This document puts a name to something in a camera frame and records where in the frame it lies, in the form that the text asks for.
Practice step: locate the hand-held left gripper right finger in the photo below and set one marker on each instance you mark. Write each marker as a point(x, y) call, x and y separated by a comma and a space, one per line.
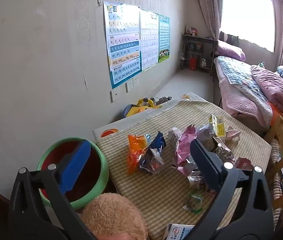
point(206, 165)

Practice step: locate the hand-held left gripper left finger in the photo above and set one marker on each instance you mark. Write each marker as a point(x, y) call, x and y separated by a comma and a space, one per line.
point(75, 165)

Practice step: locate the green rimmed red trash bin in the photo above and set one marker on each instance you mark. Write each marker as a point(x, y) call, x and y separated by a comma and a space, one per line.
point(95, 166)

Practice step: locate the pink snack bag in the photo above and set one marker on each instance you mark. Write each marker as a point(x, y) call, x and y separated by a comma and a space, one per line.
point(184, 145)

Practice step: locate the black white crumpled wrapper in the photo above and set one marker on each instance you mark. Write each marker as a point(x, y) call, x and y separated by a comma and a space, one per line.
point(194, 180)

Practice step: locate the brown snack wrapper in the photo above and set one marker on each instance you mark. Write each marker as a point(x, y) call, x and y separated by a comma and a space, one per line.
point(222, 150)

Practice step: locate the folded pink blanket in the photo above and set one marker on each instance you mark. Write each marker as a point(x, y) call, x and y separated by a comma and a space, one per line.
point(271, 85)

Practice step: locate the small pink foil wrapper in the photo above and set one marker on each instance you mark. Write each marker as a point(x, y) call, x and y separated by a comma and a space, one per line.
point(244, 163)

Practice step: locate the pale pink carton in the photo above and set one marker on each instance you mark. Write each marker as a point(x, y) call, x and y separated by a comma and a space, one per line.
point(231, 135)

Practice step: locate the clear green wrapper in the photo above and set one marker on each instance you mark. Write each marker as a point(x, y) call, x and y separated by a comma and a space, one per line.
point(194, 202)

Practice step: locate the yellow drink carton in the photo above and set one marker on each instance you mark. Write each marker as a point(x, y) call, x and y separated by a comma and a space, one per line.
point(217, 126)

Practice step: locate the blue foil snack wrapper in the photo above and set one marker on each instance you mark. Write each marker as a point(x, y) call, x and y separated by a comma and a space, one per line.
point(154, 160)

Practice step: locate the pink fleece bed sheet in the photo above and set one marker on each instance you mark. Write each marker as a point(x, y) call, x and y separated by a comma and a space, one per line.
point(241, 105)

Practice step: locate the white table with fruit print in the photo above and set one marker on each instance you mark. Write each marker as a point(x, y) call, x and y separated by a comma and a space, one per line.
point(121, 125)

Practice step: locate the orange snack wrapper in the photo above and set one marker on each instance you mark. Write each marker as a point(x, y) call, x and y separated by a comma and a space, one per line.
point(135, 152)

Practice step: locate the blue patterned quilt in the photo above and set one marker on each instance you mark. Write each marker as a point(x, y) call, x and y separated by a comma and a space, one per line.
point(239, 72)

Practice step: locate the blue white snack wrapper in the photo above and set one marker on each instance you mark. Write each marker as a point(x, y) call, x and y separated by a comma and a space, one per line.
point(148, 138)

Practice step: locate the small yellow toy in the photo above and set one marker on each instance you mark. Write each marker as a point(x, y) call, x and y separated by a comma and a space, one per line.
point(186, 96)

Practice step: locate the blue white box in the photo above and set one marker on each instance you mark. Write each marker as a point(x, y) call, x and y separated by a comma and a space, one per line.
point(176, 232)

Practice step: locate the grey plush toy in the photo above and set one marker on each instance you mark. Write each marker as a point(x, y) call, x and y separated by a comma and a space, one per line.
point(164, 100)

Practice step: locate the purple pillow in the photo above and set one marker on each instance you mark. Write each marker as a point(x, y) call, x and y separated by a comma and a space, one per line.
point(231, 50)

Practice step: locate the yellow toy vehicle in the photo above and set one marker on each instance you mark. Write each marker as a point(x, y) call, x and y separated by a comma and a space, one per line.
point(141, 105)

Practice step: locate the bright window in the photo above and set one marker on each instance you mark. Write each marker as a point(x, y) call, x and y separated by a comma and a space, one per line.
point(246, 15)

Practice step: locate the red container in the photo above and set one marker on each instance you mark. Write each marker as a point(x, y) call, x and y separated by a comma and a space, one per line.
point(193, 63)

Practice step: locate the dark metal shelf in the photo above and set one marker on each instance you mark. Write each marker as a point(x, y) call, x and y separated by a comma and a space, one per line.
point(199, 38)

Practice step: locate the white wall switch plate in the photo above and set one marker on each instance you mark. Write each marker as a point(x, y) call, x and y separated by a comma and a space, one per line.
point(115, 95)

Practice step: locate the white wall socket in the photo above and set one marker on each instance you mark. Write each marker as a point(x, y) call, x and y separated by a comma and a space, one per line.
point(129, 85)
point(135, 82)

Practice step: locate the blue letter wall poster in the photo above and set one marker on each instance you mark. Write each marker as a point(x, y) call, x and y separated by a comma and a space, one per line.
point(124, 45)

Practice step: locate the green number wall poster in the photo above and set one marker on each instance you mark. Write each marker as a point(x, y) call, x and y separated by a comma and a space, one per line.
point(164, 37)

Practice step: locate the white chart wall poster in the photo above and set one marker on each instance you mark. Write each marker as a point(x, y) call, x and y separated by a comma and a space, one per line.
point(149, 40)

